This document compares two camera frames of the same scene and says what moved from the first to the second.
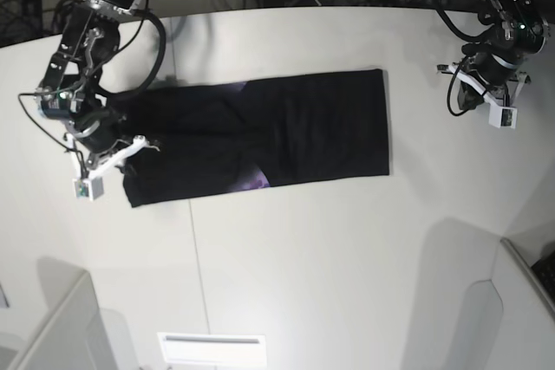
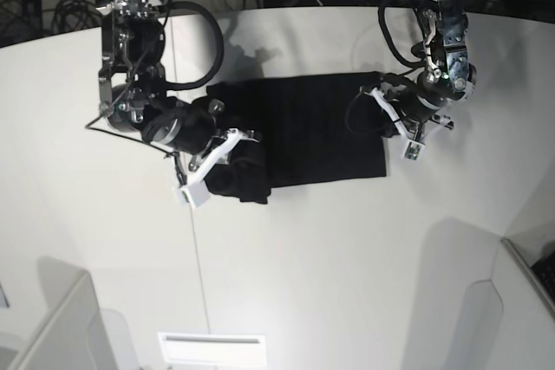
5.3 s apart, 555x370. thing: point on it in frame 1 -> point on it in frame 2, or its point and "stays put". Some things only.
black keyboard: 545,269 stays put
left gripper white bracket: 134,145 -> 232,137
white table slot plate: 188,348 stays put
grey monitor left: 73,335 stays put
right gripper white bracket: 472,94 -> 395,119
